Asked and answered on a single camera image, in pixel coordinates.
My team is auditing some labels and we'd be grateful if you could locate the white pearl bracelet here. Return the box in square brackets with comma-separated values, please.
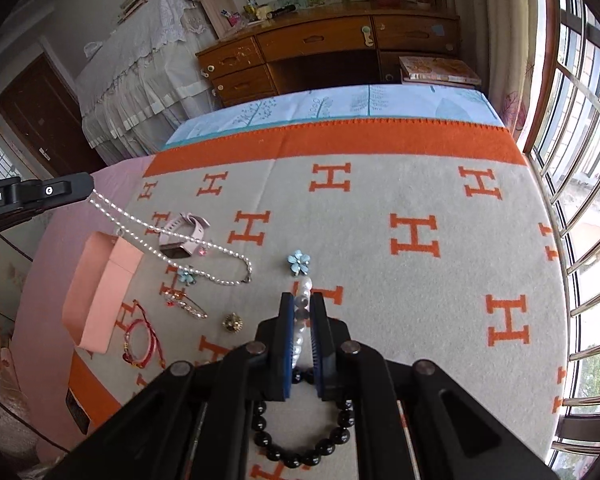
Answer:
[290, 276, 315, 366]

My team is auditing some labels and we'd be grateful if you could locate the round gold pendant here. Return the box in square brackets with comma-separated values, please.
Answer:
[222, 312, 244, 334]

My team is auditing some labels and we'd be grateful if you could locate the blue flower earring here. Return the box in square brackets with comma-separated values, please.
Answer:
[287, 250, 311, 276]
[176, 266, 197, 286]

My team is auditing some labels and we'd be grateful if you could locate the black bead bracelet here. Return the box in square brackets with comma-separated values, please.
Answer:
[251, 367, 356, 469]

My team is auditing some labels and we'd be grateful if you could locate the gold rhinestone hair clip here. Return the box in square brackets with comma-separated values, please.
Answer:
[161, 288, 208, 320]

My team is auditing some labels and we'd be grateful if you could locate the pink jewelry box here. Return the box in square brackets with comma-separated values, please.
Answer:
[61, 231, 143, 353]

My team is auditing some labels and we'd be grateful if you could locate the white pearl necklace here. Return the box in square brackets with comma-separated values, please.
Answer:
[87, 188, 255, 287]

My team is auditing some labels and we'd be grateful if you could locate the red string bracelet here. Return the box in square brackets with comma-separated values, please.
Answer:
[121, 299, 168, 370]

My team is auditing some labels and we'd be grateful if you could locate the pink smart watch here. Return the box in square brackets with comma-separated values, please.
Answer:
[158, 212, 210, 259]

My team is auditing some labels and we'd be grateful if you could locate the brown wooden door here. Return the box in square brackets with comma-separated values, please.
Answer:
[0, 54, 106, 177]

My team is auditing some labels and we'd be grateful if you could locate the orange H pattern blanket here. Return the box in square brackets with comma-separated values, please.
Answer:
[69, 118, 567, 455]

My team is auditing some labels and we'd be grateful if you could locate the pink bed sheet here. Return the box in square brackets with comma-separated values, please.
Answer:
[10, 156, 160, 448]

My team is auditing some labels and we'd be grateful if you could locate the white lace covered furniture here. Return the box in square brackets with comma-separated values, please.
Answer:
[76, 0, 221, 166]

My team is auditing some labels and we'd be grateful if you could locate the blue tree pattern sheet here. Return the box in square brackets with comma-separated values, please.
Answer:
[163, 84, 503, 150]

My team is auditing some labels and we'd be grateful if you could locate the wooden desk with drawers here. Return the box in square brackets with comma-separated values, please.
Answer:
[197, 2, 460, 107]

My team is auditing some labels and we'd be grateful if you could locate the stack of books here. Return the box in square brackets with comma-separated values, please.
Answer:
[399, 55, 482, 87]

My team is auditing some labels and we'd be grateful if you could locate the window with metal bars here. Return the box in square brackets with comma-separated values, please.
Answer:
[524, 0, 600, 479]

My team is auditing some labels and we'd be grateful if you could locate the beige curtain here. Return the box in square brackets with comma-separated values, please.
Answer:
[437, 0, 547, 144]

